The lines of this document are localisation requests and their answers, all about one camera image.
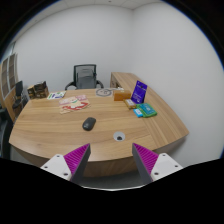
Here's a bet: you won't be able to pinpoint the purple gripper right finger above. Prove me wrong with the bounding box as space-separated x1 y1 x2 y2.
131 142 184 185

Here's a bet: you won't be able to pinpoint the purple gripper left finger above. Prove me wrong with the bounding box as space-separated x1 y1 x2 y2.
40 143 92 185

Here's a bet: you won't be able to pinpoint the black computer mouse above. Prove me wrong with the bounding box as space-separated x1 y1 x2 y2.
82 117 96 131

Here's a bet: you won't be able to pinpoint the green flat box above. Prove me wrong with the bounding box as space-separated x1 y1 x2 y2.
137 103 157 117

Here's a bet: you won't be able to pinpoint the small blue box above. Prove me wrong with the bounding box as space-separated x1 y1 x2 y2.
133 109 143 118

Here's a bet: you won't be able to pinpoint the small tan box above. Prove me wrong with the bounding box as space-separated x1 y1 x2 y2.
124 99 136 109

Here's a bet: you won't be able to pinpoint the red and pink flat packet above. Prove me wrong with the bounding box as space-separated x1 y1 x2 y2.
59 95 90 114

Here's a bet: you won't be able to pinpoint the white green leaflet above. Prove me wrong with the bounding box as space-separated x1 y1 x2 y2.
47 91 66 100

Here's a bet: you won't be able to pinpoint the brown wooden box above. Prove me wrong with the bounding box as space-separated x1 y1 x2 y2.
113 90 131 101

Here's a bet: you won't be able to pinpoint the round grey coaster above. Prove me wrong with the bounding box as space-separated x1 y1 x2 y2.
95 88 113 97

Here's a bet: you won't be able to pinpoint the dark brown cardboard boxes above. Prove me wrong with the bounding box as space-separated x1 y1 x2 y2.
27 81 49 99

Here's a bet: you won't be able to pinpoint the black side chair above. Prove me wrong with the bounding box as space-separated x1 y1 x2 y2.
12 81 28 109

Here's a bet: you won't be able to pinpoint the grey mesh office chair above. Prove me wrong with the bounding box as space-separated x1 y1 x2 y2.
65 64 104 89

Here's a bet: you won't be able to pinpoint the wooden bookshelf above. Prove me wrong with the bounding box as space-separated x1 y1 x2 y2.
0 54 18 120

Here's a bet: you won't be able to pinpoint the white cable grommet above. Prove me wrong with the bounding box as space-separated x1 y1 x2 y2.
113 131 125 141

